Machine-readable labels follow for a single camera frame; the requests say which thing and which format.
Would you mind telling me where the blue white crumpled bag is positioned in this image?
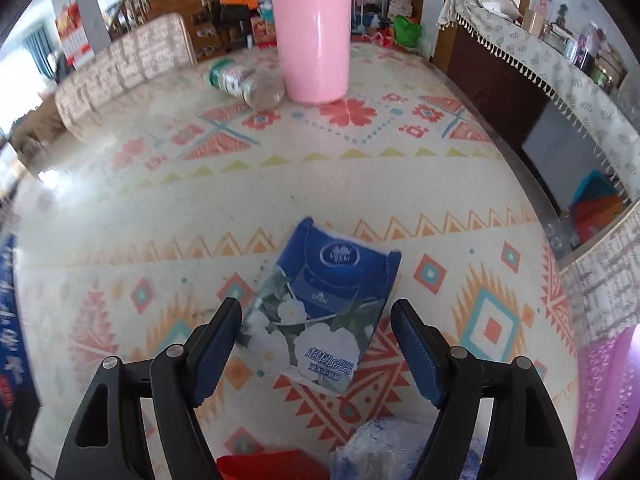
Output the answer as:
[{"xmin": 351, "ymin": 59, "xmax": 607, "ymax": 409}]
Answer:
[{"xmin": 332, "ymin": 416, "xmax": 486, "ymax": 480}]

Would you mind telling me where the purple perforated plastic basket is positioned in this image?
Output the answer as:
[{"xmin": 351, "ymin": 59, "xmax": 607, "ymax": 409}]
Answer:
[{"xmin": 574, "ymin": 326, "xmax": 639, "ymax": 479}]

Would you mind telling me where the red flat packet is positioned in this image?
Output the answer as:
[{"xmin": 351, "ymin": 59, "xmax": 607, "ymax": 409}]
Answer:
[{"xmin": 217, "ymin": 450, "xmax": 331, "ymax": 480}]

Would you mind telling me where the clear plastic bottle green cap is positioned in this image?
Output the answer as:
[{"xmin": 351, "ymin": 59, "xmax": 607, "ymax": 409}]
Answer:
[{"xmin": 208, "ymin": 58, "xmax": 286, "ymax": 112}]

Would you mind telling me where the sideboard with patterned cloth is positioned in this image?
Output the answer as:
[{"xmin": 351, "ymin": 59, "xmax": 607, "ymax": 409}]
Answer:
[{"xmin": 437, "ymin": 0, "xmax": 640, "ymax": 201}]

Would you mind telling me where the green plastic bag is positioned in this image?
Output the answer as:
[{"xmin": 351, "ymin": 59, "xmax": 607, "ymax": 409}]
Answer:
[{"xmin": 393, "ymin": 14, "xmax": 421, "ymax": 49}]

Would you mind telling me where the blue floral tissue pack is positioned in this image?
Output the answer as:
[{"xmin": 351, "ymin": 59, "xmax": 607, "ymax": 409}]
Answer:
[{"xmin": 238, "ymin": 218, "xmax": 401, "ymax": 394}]

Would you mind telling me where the pink thermos bottle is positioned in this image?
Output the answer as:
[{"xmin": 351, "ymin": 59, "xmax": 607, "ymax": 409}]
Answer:
[{"xmin": 272, "ymin": 0, "xmax": 352, "ymax": 105}]

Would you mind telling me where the patterned chair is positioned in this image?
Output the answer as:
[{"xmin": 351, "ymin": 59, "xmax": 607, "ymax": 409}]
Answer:
[
  {"xmin": 54, "ymin": 13, "xmax": 196, "ymax": 129},
  {"xmin": 560, "ymin": 204, "xmax": 639, "ymax": 348}
]

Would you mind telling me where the far patterned chair back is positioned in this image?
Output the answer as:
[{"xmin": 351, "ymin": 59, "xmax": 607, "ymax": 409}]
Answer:
[{"xmin": 54, "ymin": 13, "xmax": 196, "ymax": 129}]

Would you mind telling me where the near patterned chair back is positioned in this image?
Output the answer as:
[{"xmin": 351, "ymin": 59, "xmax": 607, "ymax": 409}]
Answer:
[{"xmin": 560, "ymin": 204, "xmax": 639, "ymax": 348}]

